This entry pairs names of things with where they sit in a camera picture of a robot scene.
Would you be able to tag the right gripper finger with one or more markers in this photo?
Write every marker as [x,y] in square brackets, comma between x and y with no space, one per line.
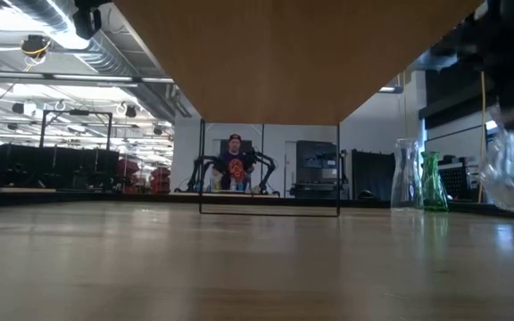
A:
[511,98]

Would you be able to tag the green conical glass vase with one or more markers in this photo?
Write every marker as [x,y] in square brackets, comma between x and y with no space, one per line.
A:
[433,187]

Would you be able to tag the clear conical glass vase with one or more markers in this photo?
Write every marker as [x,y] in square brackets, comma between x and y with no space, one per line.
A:
[406,178]

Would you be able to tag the black background robot arm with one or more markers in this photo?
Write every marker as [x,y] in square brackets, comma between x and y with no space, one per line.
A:
[266,160]
[201,162]

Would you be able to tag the ceiling light bar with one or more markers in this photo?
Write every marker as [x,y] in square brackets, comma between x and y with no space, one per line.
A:
[83,78]

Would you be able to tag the black pegboard cart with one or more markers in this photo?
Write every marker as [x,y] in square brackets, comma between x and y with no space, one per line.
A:
[462,180]

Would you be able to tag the black partition row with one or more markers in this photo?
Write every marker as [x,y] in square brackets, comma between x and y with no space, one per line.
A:
[52,165]

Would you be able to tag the red tool chest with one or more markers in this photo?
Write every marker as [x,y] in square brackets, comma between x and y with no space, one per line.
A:
[161,178]
[128,174]

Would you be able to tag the black curtain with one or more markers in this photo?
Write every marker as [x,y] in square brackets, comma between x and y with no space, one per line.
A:
[373,176]

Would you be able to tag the wooden background table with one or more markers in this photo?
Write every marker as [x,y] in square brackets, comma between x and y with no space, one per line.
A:
[185,194]

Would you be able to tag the black cabinet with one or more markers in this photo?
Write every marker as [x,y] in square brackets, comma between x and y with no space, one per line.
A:
[317,165]

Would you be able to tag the person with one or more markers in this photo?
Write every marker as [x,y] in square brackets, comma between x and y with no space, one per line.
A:
[235,167]

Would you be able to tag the black gantry frame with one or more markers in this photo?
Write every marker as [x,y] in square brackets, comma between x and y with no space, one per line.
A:
[76,112]

